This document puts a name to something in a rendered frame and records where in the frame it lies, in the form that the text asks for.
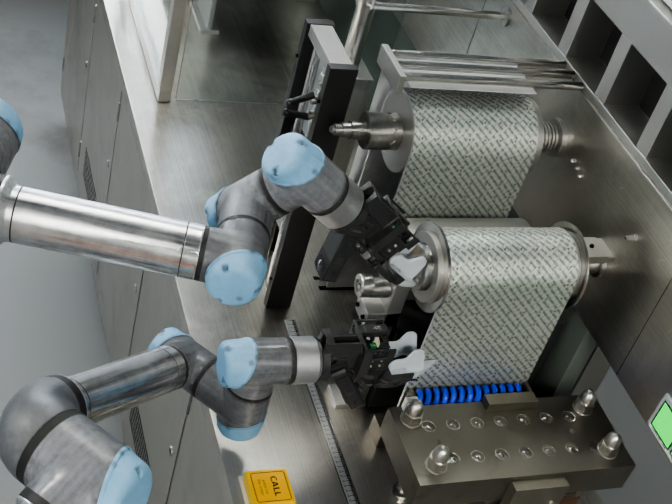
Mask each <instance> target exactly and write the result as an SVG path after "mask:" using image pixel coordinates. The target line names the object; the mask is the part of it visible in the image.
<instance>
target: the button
mask: <svg viewBox="0 0 672 504"><path fill-rule="evenodd" d="M243 482H244V486H245V489H246V493H247V497H248V500H249V504H296V500H295V497H294V493H293V490H292V487H291V484H290V480H289V477H288V474H287V471H286V468H281V469H269V470H257V471H247V472H245V475H244V479H243Z"/></svg>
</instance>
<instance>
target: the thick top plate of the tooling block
mask: <svg viewBox="0 0 672 504"><path fill-rule="evenodd" d="M577 397H578V395H573V396H557V397H542V398H537V400H538V403H537V405H536V407H535V408H532V409H517V410H502V411H488V412H486V410H485V408H484V406H483V404H482V402H481V401H479V402H463V403H448V404H432V405H424V411H423V416H422V423H421V425H420V427H418V428H415V429H412V428H408V427H406V426H404V425H403V424H402V422H401V421H400V415H401V413H402V412H404V411H403V410H402V407H388V410H387V412H386V415H385V417H384V420H383V422H382V425H381V427H380V430H379V432H380V434H381V437H382V440H383V442H384V445H385V447H386V450H387V452H388V455H389V457H390V460H391V463H392V465H393V468H394V470H395V473H396V475H397V478H398V480H399V483H400V485H401V488H402V491H403V493H404V496H405V498H406V501H407V503H408V504H464V503H474V502H484V501H494V500H502V499H503V497H504V495H505V493H506V491H507V489H508V488H509V486H510V484H511V482H512V481H520V480H531V479H541V478H552V477H562V476H565V477H566V479H567V481H568V483H569V485H570V487H569V488H568V490H567V492H566V493H573V492H583V491H592V490H602V489H612V488H622V487H623V485H624V483H625V482H626V480H627V479H628V477H629V476H630V474H631V472H632V471H633V469H634V468H635V466H636V465H635V463H634V462H633V460H632V458H631V456H630V455H629V453H628V451H627V450H626V448H625V446H624V444H623V443H622V442H621V444H620V450H619V452H618V455H617V457H616V458H615V459H612V460H609V459H606V458H604V457H602V456H601V455H600V454H599V453H598V451H597V449H596V447H597V444H598V443H599V442H600V441H601V440H602V438H603V437H606V435H607V434H608V433H610V432H612V431H615V429H614V427H613V426H612V424H611V422H610V421H609V419H608V417H607V415H606V414H605V412H604V410H603V409H602V407H601V405H600V404H599V402H598V400H597V398H596V401H595V407H594V408H593V412H592V414H591V415H589V416H582V415H580V414H578V413H577V412H576V411H575V410H574V409H573V406H572V404H573V402H574V401H575V400H576V398H577ZM438 445H445V446H447V447H448V448H449V451H450V457H449V462H448V465H447V471H446V472H445V473H444V474H442V475H435V474H432V473H431V472H429V471H428V470H427V469H426V467H425V460H426V459H427V458H428V457H429V455H430V453H431V451H433V450H434V449H435V448H436V447H437V446H438Z"/></svg>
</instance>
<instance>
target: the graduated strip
mask: <svg viewBox="0 0 672 504"><path fill-rule="evenodd" d="M284 322H285V325H286V328H287V331H288V333H289V336H290V337H291V336H300V333H299V330H298V327H297V324H296V322H295V320H284ZM306 386H307V388H308V391H309V394H310V397H311V400H312V403H313V406H314V409H315V412H316V414H317V417H318V420H319V423H320V426H321V429H322V432H323V435H324V438H325V440H326V443H327V446H328V449H329V452H330V455H331V458H332V461H333V464H334V467H335V469H336V472H337V475H338V478H339V481H340V484H341V487H342V490H343V493H344V495H345V498H346V501H347V504H360V501H359V499H358V496H357V493H356V490H355V487H354V485H353V482H352V479H351V476H350V473H349V471H348V468H347V465H346V462H345V459H344V457H343V454H342V451H341V448H340V445H339V442H338V440H337V437H336V434H335V431H334V428H333V426H332V423H331V420H330V417H329V414H328V412H327V409H326V406H325V403H324V400H323V398H322V395H321V392H320V389H319V386H318V383H317V382H315V383H314V384H306Z"/></svg>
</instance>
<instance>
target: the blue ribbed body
mask: <svg viewBox="0 0 672 504"><path fill-rule="evenodd" d="M513 392H527V391H526V389H525V388H522V387H521V385H520V384H519V383H517V382H516V383H514V384H513V385H512V384H511V383H507V384H506V385H505V386H504V385H503V384H502V383H500V384H498V385H497V386H496V385H495V384H491V385H490V386H489V387H488V385H486V384H483V385H482V386H481V387H480V386H479V385H474V386H473V388H472V387H471V386H470V385H467V386H466V387H465V389H464V387H463V386H458V387H457V389H456V388H455V387H454V386H451V387H449V389H447V388H446V387H442V388H441V389H440V391H439V389H438V388H437V387H434V388H433V389H432V391H431V390H430V389H429V388H425V389H424V390H423V391H422V389H420V388H417V389H416V390H415V396H417V397H418V399H419V400H420V401H422V403H423V405H432V404H448V403H463V402H479V401H481V400H482V399H481V398H483V396H484V394H496V393H513ZM465 399H466V400H465Z"/></svg>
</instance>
